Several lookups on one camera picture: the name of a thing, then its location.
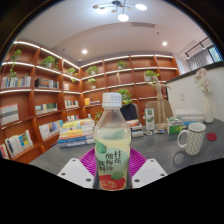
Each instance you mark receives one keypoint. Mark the small green white box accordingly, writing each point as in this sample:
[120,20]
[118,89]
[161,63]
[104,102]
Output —
[174,126]

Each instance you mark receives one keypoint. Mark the tan chair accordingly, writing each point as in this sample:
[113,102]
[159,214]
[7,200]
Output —
[167,111]

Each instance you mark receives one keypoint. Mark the window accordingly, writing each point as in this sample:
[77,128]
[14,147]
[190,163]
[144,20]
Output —
[215,54]

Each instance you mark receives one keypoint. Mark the white wall outlet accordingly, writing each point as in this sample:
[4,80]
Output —
[182,96]

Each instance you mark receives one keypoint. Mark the clear drink bottle green label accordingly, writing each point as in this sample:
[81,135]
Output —
[112,140]

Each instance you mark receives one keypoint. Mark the multi-bulb ceiling lamp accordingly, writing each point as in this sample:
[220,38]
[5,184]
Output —
[118,5]

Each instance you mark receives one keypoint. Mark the grey window curtain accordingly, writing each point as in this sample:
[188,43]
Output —
[200,60]

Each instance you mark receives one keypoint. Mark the wooden shelf unit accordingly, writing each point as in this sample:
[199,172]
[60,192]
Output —
[26,96]

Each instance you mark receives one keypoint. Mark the black track light rail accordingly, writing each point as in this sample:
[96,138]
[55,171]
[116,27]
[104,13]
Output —
[196,47]

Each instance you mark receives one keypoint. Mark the white vase with flowers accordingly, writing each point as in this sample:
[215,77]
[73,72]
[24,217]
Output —
[208,108]

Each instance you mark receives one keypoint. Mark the stack of colourful books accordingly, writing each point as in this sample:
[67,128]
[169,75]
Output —
[76,133]

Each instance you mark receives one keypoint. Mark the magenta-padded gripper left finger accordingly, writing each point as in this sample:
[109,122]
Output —
[75,171]

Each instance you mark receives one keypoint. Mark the round recessed ceiling light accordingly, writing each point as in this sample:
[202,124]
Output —
[84,51]
[164,43]

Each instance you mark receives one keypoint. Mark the wooden artist mannequin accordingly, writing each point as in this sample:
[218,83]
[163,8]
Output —
[159,100]

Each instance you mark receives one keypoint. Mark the ceiling air vent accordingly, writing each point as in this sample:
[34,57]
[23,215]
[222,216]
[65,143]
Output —
[143,25]

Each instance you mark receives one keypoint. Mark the tall green white carton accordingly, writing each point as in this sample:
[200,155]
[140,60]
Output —
[149,120]

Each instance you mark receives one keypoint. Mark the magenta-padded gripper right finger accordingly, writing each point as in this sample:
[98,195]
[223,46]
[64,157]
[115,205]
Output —
[150,171]

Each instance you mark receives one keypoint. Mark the white patterned mug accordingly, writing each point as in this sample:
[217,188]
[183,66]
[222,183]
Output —
[195,140]

